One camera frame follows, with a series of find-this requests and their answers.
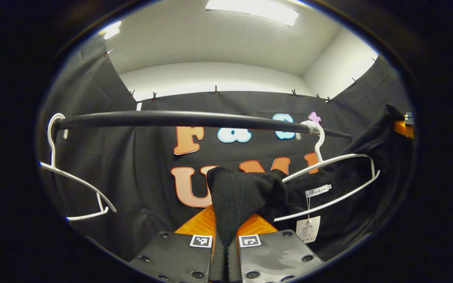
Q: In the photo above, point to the black clothes rack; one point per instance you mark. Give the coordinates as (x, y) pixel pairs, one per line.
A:
(171, 118)

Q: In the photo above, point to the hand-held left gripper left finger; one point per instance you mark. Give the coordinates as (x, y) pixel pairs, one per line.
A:
(175, 255)

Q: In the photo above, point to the black backdrop cloth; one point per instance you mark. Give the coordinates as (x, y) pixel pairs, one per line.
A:
(132, 188)

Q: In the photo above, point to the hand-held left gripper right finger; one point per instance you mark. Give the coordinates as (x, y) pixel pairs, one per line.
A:
(277, 255)

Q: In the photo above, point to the white plastic hanger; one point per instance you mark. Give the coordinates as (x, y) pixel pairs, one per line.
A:
(51, 149)
(319, 151)

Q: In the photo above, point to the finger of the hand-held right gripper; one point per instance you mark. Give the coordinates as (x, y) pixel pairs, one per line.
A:
(402, 127)

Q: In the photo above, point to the large ceiling light panel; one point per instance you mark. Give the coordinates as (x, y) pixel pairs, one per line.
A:
(250, 10)

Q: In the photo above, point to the white paper hang tag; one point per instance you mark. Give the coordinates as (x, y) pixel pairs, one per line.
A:
(308, 230)

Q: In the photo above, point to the black knit jacket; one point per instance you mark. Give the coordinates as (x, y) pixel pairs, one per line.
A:
(242, 196)

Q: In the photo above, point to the small ceiling light panel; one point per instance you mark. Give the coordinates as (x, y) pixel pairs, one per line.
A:
(111, 30)

